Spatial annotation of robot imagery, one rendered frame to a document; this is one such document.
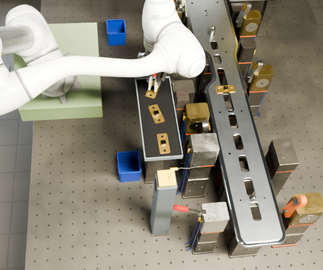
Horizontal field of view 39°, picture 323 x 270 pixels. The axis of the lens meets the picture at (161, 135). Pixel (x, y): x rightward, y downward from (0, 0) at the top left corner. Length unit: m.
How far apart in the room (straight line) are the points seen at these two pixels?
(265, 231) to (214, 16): 1.11
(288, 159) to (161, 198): 0.54
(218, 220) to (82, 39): 1.05
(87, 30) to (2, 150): 1.21
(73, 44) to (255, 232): 1.16
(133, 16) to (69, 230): 1.32
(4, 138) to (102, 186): 1.20
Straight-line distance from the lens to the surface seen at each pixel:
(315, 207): 1.79
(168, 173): 1.61
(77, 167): 2.15
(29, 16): 1.97
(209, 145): 1.74
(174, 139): 1.68
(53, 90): 1.94
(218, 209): 1.68
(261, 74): 2.09
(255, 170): 1.86
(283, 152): 1.89
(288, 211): 1.79
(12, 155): 3.07
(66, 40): 2.20
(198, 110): 1.86
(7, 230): 2.85
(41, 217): 2.06
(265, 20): 2.68
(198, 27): 2.29
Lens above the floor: 2.57
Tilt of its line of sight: 57 degrees down
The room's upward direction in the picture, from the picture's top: 6 degrees clockwise
